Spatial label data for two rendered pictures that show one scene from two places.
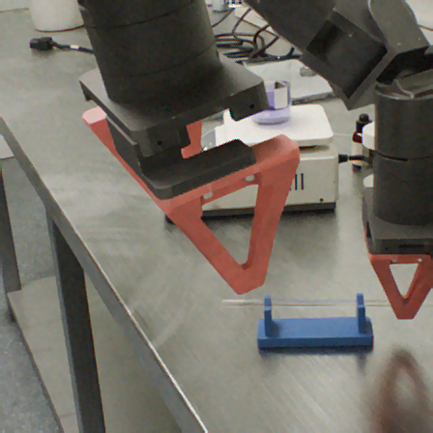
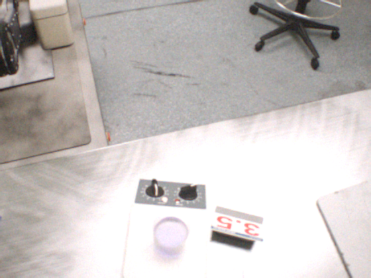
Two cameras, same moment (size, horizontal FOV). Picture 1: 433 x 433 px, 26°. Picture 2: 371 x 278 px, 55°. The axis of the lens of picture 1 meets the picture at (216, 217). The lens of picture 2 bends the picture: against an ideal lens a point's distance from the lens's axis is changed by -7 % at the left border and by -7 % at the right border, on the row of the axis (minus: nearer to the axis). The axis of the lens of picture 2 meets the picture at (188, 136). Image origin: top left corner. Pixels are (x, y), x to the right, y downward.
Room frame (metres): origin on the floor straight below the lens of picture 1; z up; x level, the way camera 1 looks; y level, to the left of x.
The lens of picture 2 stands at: (1.03, -0.24, 1.39)
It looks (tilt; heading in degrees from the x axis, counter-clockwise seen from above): 57 degrees down; 87
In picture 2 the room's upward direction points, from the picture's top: 7 degrees clockwise
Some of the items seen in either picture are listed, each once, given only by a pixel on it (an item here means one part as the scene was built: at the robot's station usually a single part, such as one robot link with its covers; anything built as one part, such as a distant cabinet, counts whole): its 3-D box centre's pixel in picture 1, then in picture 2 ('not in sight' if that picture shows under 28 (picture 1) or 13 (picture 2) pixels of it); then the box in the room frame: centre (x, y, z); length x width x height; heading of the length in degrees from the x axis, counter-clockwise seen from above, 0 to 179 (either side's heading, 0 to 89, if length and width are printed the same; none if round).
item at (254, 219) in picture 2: not in sight; (238, 223); (1.14, -0.01, 0.77); 0.09 x 0.06 x 0.04; 168
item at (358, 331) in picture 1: (314, 319); not in sight; (0.70, -0.08, 0.77); 0.10 x 0.03 x 0.04; 85
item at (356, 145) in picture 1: (363, 139); not in sight; (1.09, -0.19, 0.78); 0.03 x 0.03 x 0.07
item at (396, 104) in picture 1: (417, 115); not in sight; (0.70, -0.16, 0.95); 0.07 x 0.06 x 0.07; 122
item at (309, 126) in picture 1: (276, 127); (166, 245); (1.02, -0.08, 0.83); 0.12 x 0.12 x 0.01; 89
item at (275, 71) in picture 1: (267, 91); (171, 231); (1.03, -0.07, 0.87); 0.06 x 0.05 x 0.08; 56
